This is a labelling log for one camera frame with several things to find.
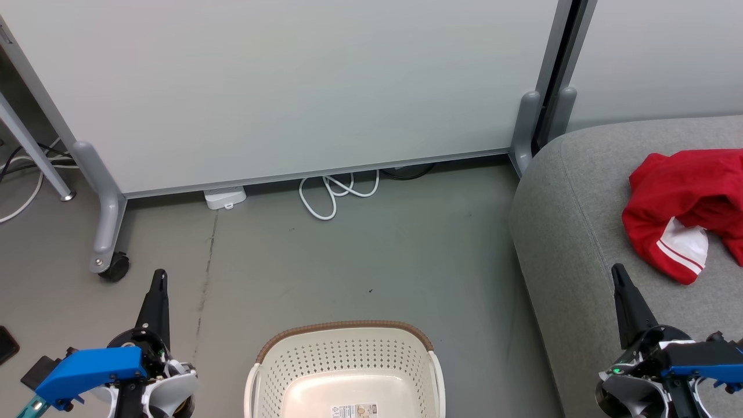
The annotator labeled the thin black floor cable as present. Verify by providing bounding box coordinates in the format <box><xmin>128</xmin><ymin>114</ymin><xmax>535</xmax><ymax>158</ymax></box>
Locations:
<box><xmin>0</xmin><ymin>142</ymin><xmax>73</xmax><ymax>182</ymax></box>

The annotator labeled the white power adapter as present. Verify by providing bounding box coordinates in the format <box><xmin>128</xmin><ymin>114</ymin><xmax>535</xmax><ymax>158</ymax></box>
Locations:
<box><xmin>204</xmin><ymin>185</ymin><xmax>247</xmax><ymax>211</ymax></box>

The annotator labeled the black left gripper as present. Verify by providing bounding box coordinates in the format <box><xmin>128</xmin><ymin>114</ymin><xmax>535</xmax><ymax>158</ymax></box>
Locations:
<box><xmin>107</xmin><ymin>268</ymin><xmax>199</xmax><ymax>418</ymax></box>

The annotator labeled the long white floor cable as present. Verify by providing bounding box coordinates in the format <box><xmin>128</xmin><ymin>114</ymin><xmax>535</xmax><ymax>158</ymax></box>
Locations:
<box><xmin>0</xmin><ymin>138</ymin><xmax>77</xmax><ymax>225</ymax></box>

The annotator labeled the cream perforated laundry basket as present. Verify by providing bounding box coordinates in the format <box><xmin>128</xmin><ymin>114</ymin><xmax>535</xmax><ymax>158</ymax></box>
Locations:
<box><xmin>243</xmin><ymin>320</ymin><xmax>447</xmax><ymax>418</ymax></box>

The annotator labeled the flat dark floor object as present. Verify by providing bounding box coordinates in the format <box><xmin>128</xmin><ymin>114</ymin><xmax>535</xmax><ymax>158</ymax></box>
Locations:
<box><xmin>0</xmin><ymin>326</ymin><xmax>20</xmax><ymax>366</ymax></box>

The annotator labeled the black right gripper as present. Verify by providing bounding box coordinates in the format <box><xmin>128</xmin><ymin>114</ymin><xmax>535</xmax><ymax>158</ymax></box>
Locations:
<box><xmin>595</xmin><ymin>263</ymin><xmax>706</xmax><ymax>418</ymax></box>

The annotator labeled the coiled white cable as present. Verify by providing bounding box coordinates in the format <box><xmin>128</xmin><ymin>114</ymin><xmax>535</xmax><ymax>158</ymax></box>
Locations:
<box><xmin>298</xmin><ymin>170</ymin><xmax>381</xmax><ymax>222</ymax></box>

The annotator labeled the red garment with striped trim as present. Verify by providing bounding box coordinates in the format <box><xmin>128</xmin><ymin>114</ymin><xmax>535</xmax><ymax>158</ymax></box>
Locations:
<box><xmin>621</xmin><ymin>149</ymin><xmax>743</xmax><ymax>286</ymax></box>

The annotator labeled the grey partition foot with caster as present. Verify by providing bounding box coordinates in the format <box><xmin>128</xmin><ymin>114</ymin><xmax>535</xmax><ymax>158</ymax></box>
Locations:
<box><xmin>71</xmin><ymin>140</ymin><xmax>128</xmax><ymax>275</ymax></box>

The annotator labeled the grey fabric sofa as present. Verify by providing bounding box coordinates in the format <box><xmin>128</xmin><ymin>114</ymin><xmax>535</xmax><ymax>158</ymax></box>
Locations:
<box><xmin>509</xmin><ymin>114</ymin><xmax>743</xmax><ymax>418</ymax></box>

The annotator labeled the narrow white partition panel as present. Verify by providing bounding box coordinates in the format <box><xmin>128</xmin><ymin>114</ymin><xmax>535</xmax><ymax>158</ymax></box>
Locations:
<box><xmin>563</xmin><ymin>0</ymin><xmax>743</xmax><ymax>132</ymax></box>

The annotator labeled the teal left cable connector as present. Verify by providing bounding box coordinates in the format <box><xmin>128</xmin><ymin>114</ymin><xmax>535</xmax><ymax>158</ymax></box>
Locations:
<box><xmin>16</xmin><ymin>395</ymin><xmax>51</xmax><ymax>418</ymax></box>

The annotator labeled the blue right camera mount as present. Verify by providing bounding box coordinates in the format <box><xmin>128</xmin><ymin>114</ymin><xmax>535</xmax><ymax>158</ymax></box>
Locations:
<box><xmin>666</xmin><ymin>347</ymin><xmax>743</xmax><ymax>394</ymax></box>

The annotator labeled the blue left camera mount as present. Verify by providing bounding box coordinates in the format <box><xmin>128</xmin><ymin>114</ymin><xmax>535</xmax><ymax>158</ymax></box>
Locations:
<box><xmin>34</xmin><ymin>346</ymin><xmax>149</xmax><ymax>410</ymax></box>

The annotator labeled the basket label sticker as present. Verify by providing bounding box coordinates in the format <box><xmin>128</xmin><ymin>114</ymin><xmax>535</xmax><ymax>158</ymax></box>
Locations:
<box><xmin>330</xmin><ymin>404</ymin><xmax>379</xmax><ymax>418</ymax></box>

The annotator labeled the black caster wheel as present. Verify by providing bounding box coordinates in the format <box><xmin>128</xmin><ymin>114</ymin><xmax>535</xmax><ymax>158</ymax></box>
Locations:
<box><xmin>98</xmin><ymin>252</ymin><xmax>131</xmax><ymax>284</ymax></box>

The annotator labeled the grey metal table leg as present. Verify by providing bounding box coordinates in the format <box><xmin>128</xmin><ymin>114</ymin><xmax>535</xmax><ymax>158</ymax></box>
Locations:
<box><xmin>0</xmin><ymin>92</ymin><xmax>77</xmax><ymax>203</ymax></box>

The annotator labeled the large white partition panel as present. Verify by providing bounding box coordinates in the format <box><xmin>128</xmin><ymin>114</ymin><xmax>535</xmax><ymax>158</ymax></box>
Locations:
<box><xmin>0</xmin><ymin>0</ymin><xmax>575</xmax><ymax>199</ymax></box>

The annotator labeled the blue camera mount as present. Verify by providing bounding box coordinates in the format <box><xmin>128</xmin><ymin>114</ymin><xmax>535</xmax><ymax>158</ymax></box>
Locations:
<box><xmin>666</xmin><ymin>347</ymin><xmax>743</xmax><ymax>394</ymax></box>
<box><xmin>34</xmin><ymin>346</ymin><xmax>149</xmax><ymax>410</ymax></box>

